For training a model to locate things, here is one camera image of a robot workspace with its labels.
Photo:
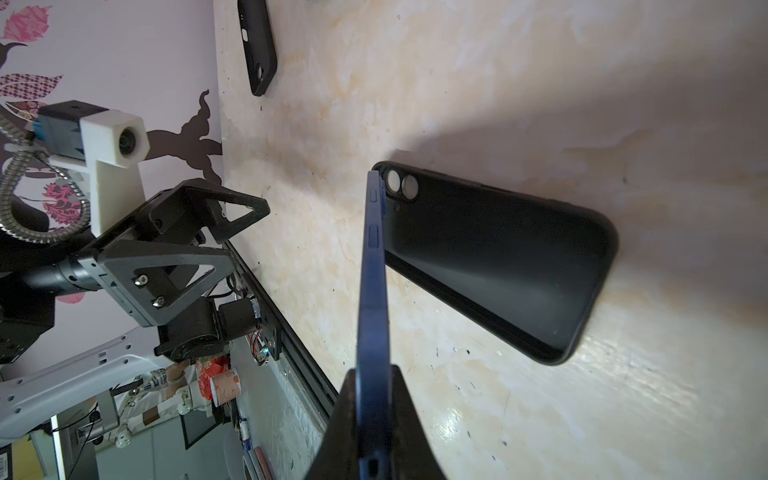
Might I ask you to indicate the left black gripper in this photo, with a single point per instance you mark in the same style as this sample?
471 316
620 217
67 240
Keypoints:
155 282

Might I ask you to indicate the left metal flexible conduit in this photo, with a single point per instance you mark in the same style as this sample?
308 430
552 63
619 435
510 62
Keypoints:
45 219

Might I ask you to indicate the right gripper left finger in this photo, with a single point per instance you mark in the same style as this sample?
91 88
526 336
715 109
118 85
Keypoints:
337 457

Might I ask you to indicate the black base frame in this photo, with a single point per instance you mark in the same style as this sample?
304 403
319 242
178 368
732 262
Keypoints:
285 344

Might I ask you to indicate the black phone case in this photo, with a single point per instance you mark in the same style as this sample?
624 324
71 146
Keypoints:
258 44
527 269

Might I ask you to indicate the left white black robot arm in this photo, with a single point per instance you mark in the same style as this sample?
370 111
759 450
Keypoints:
84 316

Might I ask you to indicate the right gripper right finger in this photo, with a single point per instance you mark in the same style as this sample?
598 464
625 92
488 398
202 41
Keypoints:
411 454

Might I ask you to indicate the black phone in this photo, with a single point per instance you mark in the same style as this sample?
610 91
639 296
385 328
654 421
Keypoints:
373 367

